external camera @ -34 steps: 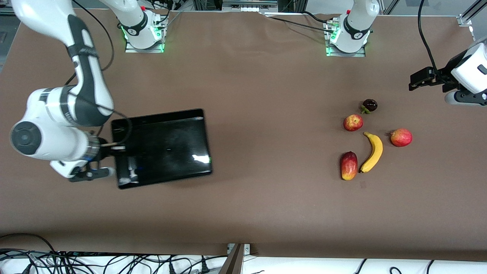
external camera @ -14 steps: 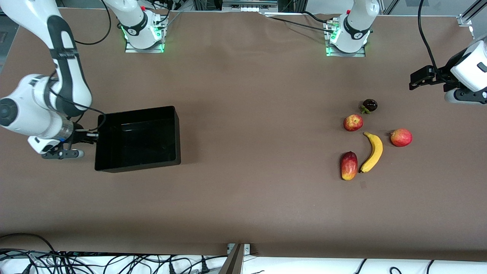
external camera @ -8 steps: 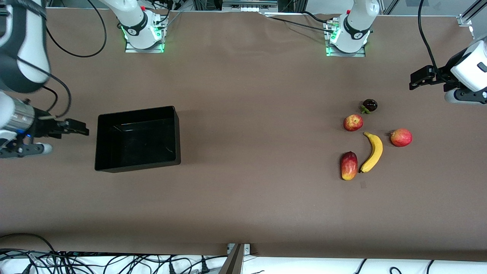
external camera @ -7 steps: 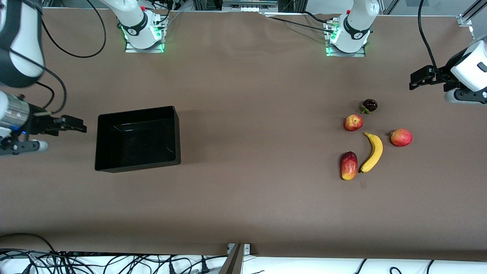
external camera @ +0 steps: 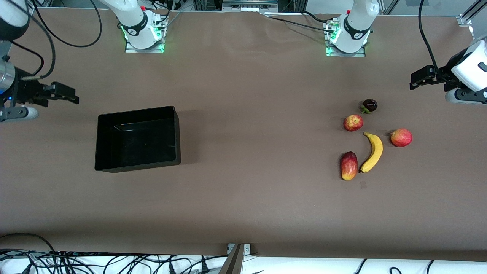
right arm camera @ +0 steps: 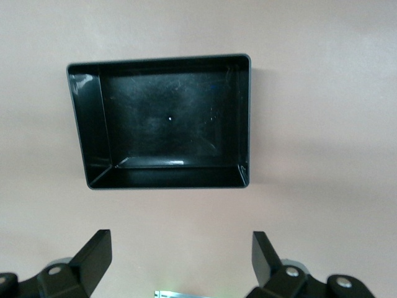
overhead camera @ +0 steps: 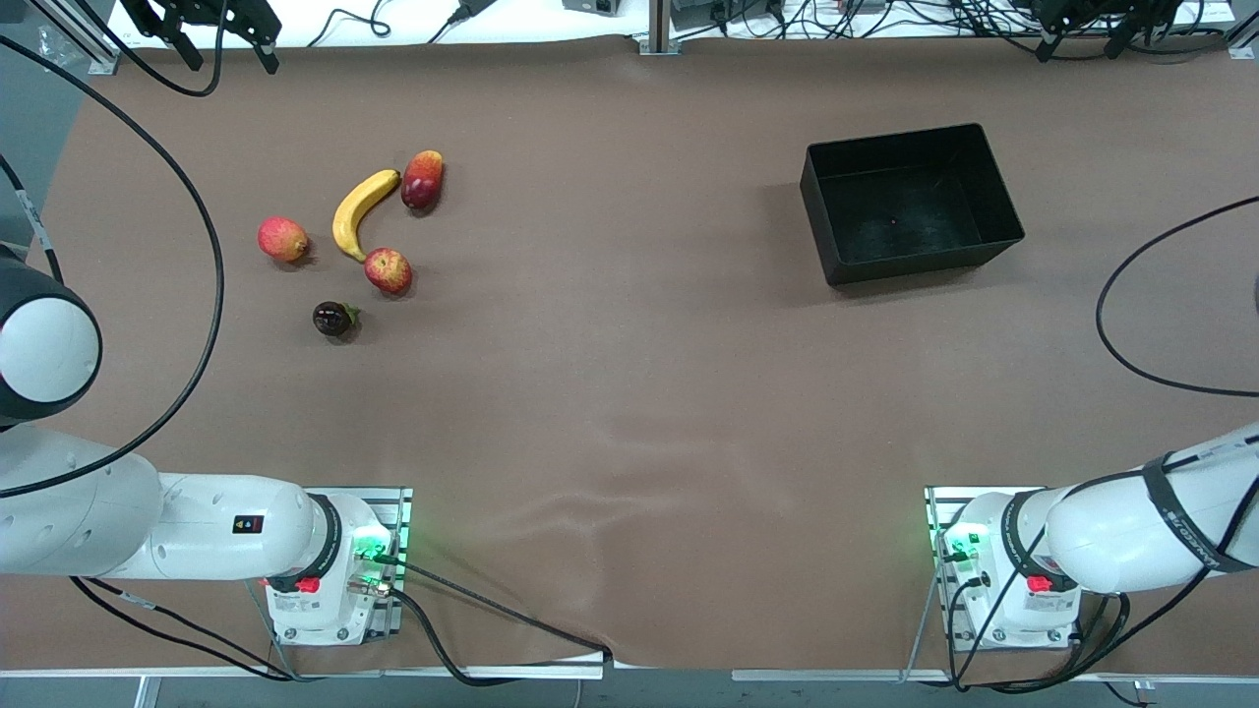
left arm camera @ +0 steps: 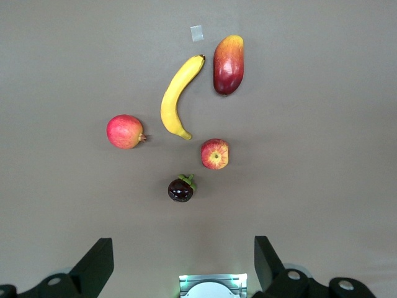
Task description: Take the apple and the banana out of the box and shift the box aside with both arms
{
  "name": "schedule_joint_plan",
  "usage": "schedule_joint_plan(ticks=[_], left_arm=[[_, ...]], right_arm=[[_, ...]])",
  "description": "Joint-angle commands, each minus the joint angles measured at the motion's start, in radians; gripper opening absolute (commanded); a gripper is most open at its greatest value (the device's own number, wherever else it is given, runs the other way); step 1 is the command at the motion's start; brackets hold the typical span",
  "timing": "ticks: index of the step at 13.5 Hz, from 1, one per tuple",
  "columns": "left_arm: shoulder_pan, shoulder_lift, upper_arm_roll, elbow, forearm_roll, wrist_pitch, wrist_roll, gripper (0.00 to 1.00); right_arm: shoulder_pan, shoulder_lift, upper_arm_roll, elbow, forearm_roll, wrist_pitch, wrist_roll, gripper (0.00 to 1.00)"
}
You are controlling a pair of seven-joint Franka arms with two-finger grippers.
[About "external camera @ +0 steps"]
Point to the silver metal bracket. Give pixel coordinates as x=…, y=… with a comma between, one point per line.
x=247, y=249

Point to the red yellow mango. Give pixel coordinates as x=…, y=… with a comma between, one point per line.
x=349, y=166

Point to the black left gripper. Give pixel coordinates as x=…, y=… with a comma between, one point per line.
x=443, y=74

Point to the black plastic box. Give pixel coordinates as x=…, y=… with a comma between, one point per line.
x=137, y=140

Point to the yellow banana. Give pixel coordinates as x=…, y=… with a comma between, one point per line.
x=374, y=150

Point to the small red apple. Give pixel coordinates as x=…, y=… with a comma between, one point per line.
x=353, y=123

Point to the dark metal post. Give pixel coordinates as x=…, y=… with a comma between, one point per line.
x=233, y=264

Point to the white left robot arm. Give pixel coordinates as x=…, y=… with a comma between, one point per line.
x=357, y=23

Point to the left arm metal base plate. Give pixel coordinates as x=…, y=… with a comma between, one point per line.
x=346, y=54

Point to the aluminium corner bracket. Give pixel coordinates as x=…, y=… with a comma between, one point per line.
x=465, y=19

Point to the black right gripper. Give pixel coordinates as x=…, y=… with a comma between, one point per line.
x=26, y=91

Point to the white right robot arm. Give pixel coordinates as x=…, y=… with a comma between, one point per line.
x=133, y=15

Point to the red apple right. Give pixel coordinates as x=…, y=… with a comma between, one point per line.
x=401, y=137

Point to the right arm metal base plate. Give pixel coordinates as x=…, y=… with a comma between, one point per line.
x=144, y=50

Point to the dark purple mangosteen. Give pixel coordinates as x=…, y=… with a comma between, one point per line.
x=370, y=105

